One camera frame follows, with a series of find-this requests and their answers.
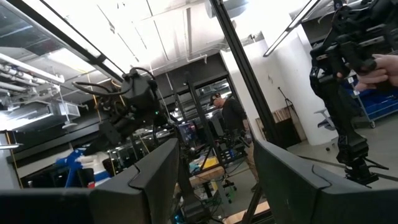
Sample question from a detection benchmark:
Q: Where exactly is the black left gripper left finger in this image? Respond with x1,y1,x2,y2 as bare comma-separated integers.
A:
0,138,181,224

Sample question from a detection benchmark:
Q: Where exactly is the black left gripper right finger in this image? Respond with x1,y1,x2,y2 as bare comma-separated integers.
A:
254,140,398,224

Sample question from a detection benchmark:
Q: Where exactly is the white spray bottle blue nozzle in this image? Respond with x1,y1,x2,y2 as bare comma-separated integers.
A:
55,147,113,189

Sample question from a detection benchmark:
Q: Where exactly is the white ceiling ventilation unit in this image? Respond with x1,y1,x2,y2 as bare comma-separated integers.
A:
0,99,82,131

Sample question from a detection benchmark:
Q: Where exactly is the black background monitor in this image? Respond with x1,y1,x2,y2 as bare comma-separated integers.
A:
179,123,197,144

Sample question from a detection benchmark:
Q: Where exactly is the white office chair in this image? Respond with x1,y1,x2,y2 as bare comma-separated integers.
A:
313,108,339,147

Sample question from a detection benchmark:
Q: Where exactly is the wooden background table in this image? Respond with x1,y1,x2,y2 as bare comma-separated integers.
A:
174,155,226,200

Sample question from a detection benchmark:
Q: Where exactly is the wooden board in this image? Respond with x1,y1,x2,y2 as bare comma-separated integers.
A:
254,105,308,150

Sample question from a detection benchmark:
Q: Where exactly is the person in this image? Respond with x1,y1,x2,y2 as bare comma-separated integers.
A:
210,92,261,192

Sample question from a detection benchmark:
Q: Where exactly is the blue storage cart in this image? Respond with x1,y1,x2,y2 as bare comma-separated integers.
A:
345,76,398,129

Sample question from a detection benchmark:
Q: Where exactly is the person's hand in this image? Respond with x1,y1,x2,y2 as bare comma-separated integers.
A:
337,54,398,93

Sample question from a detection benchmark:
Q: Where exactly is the black aluminium rig frame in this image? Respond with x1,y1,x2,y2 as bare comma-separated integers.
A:
6,0,321,224

